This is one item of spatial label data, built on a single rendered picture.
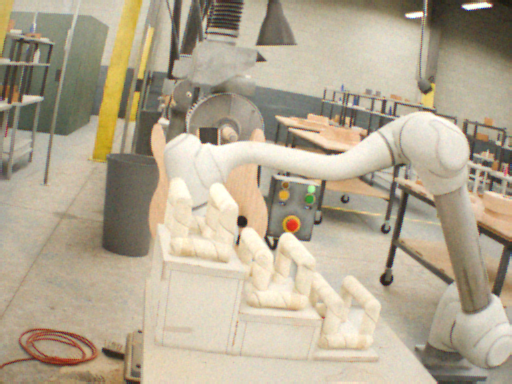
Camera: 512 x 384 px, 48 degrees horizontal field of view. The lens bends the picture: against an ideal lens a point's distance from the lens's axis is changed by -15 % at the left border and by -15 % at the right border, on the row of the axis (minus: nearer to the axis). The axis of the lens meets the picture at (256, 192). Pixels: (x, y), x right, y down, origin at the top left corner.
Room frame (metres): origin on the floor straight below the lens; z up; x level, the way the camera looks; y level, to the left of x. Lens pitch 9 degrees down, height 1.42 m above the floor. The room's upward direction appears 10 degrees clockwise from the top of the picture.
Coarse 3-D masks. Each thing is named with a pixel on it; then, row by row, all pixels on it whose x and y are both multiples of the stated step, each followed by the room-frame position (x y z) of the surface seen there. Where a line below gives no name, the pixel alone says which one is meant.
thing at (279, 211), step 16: (272, 176) 2.31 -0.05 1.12; (272, 192) 2.25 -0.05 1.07; (288, 192) 2.24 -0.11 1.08; (304, 192) 2.25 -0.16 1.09; (272, 208) 2.24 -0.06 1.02; (288, 208) 2.24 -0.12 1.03; (304, 208) 2.25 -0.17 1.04; (272, 224) 2.23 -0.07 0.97; (304, 224) 2.25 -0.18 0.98; (304, 240) 2.26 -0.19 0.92
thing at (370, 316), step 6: (366, 312) 1.22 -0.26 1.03; (372, 312) 1.21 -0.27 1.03; (378, 312) 1.22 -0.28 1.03; (366, 318) 1.22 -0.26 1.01; (372, 318) 1.21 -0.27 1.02; (366, 324) 1.21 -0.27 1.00; (372, 324) 1.21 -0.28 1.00; (360, 330) 1.22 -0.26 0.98; (366, 330) 1.21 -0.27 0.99; (372, 330) 1.22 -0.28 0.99; (366, 348) 1.21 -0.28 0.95
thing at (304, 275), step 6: (300, 264) 1.19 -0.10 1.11; (300, 270) 1.18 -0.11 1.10; (306, 270) 1.18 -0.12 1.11; (312, 270) 1.18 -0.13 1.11; (300, 276) 1.18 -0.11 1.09; (306, 276) 1.18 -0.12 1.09; (312, 276) 1.19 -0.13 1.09; (300, 282) 1.18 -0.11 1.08; (306, 282) 1.18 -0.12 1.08; (294, 288) 1.19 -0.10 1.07; (300, 288) 1.18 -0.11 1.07; (306, 288) 1.18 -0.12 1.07; (306, 294) 1.18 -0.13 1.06
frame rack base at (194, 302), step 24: (168, 240) 1.23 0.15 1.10; (168, 264) 1.09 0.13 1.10; (192, 264) 1.10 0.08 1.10; (216, 264) 1.13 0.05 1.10; (240, 264) 1.16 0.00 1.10; (168, 288) 1.09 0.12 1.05; (192, 288) 1.10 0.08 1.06; (216, 288) 1.11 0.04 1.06; (240, 288) 1.12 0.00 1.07; (168, 312) 1.09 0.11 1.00; (192, 312) 1.10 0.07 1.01; (216, 312) 1.11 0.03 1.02; (168, 336) 1.09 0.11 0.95; (192, 336) 1.10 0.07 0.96; (216, 336) 1.11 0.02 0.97
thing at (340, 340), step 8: (328, 336) 1.19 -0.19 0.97; (336, 336) 1.19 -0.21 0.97; (344, 336) 1.20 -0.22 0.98; (352, 336) 1.20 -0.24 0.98; (360, 336) 1.21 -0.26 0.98; (368, 336) 1.21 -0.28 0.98; (328, 344) 1.18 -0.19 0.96; (336, 344) 1.19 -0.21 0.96; (344, 344) 1.19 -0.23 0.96; (352, 344) 1.19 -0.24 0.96; (360, 344) 1.20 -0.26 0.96; (368, 344) 1.20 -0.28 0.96
